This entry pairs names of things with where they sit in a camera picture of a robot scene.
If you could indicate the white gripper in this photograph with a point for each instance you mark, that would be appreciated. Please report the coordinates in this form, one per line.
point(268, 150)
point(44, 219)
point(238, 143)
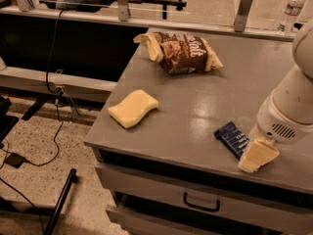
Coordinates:
point(280, 125)

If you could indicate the blue rxbar blueberry wrapper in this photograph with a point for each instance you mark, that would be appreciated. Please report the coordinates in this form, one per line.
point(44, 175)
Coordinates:
point(232, 138)

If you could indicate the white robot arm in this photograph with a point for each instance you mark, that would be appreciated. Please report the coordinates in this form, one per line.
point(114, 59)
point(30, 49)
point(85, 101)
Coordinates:
point(286, 116)

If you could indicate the yellow sponge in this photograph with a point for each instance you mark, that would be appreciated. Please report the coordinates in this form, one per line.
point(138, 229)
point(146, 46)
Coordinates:
point(133, 108)

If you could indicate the brown chip bag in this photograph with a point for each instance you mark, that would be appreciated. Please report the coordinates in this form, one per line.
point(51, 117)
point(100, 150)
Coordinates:
point(180, 53)

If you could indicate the grey cabinet drawer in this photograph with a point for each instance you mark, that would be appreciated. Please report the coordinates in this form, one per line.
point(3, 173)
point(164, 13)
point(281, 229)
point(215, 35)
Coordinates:
point(158, 190)

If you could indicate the clear water bottle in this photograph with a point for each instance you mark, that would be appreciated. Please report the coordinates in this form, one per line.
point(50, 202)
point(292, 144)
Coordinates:
point(291, 13)

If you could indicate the black chair leg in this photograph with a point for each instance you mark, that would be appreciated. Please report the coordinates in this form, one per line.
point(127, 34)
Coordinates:
point(71, 178)

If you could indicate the black power adapter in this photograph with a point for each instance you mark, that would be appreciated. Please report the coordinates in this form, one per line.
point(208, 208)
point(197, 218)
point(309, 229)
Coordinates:
point(14, 160)

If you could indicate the black drawer handle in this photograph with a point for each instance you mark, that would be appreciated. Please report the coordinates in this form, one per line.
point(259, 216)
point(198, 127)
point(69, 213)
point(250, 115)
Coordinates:
point(205, 205)

